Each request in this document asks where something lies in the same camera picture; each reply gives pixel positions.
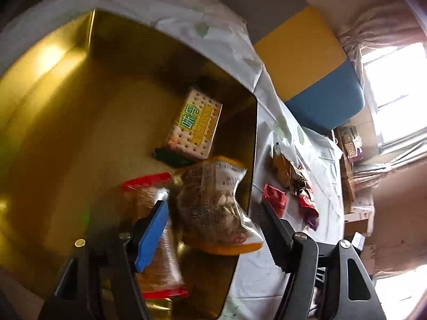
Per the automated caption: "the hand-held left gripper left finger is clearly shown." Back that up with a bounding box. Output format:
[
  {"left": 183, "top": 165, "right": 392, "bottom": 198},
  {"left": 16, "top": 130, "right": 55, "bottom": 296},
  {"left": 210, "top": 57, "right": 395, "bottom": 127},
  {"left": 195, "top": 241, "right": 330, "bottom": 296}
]
[{"left": 38, "top": 200, "right": 171, "bottom": 320}]

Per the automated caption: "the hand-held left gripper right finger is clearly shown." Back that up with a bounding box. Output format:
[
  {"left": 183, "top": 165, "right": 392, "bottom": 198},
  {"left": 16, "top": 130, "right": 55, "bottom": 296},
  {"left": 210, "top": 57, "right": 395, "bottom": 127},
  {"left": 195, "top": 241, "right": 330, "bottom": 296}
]
[{"left": 255, "top": 202, "right": 389, "bottom": 320}]

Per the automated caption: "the small red snack packet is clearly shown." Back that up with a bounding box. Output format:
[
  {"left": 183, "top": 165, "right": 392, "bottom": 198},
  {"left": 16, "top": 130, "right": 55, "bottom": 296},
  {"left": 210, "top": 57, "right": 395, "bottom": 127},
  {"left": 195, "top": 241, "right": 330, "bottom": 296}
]
[{"left": 298, "top": 191, "right": 319, "bottom": 219}]

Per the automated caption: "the clear orange-edged snack packet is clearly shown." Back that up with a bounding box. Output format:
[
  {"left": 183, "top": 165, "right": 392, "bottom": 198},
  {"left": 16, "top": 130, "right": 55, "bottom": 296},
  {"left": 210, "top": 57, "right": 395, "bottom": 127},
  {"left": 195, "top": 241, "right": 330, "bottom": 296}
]
[{"left": 168, "top": 156, "right": 264, "bottom": 255}]

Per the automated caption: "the gold-lined maroon box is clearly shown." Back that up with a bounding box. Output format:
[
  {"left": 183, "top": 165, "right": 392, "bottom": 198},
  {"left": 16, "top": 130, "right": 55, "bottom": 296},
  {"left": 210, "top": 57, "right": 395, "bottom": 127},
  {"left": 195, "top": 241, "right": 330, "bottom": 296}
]
[{"left": 0, "top": 9, "right": 259, "bottom": 319}]

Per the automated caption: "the clear red-edged snack packet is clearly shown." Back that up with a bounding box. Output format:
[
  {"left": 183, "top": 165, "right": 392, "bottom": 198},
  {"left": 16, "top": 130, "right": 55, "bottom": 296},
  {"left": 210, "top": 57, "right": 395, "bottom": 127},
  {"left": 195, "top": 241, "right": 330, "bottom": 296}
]
[{"left": 122, "top": 172, "right": 189, "bottom": 299}]

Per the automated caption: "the gold brown snack packet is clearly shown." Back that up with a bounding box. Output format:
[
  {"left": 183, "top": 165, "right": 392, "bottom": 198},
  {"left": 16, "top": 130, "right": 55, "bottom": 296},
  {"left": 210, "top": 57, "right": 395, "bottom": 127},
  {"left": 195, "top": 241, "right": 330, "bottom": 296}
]
[{"left": 272, "top": 147, "right": 314, "bottom": 195}]

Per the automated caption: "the dark green packet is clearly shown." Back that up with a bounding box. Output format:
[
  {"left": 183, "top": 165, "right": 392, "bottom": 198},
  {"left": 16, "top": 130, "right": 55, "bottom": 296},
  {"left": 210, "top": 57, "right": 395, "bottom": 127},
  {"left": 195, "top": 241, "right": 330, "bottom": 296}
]
[{"left": 153, "top": 147, "right": 197, "bottom": 169}]

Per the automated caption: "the cardboard box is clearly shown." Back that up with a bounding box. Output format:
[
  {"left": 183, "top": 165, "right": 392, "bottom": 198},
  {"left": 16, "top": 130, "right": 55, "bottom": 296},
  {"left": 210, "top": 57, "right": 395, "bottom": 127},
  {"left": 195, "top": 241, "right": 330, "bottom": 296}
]
[{"left": 343, "top": 173, "right": 374, "bottom": 235}]

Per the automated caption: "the stack of small boxes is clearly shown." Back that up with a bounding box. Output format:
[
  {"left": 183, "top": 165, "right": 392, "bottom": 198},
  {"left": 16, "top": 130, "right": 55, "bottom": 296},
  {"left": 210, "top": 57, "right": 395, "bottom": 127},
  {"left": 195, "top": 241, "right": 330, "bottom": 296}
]
[{"left": 337, "top": 125, "right": 364, "bottom": 164}]

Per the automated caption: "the cracker box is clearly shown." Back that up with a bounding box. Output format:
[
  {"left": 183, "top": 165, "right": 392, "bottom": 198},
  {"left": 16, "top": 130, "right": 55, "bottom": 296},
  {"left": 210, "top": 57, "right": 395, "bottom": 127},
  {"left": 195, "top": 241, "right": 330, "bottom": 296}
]
[{"left": 163, "top": 87, "right": 223, "bottom": 161}]

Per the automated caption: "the hanging pink curtain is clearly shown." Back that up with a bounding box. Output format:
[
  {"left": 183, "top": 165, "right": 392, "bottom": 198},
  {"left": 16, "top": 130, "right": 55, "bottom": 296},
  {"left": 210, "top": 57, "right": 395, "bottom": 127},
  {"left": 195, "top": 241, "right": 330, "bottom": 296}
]
[{"left": 354, "top": 155, "right": 427, "bottom": 187}]

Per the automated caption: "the window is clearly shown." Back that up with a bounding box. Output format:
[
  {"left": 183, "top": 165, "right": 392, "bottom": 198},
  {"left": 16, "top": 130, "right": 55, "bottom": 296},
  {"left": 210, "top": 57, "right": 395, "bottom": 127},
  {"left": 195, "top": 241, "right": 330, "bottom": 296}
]
[{"left": 362, "top": 42, "right": 427, "bottom": 155}]

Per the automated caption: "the white green-print tablecloth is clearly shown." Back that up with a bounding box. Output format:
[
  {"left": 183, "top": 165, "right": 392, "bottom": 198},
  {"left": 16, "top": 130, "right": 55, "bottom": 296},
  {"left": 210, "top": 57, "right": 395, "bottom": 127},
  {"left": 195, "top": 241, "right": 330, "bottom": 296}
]
[{"left": 0, "top": 0, "right": 347, "bottom": 320}]

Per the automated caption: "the tied pink curtain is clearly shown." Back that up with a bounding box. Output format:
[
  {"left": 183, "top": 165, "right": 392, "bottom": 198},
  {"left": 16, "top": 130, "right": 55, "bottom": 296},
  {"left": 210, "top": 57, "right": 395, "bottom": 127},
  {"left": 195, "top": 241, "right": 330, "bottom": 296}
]
[{"left": 337, "top": 2, "right": 427, "bottom": 84}]

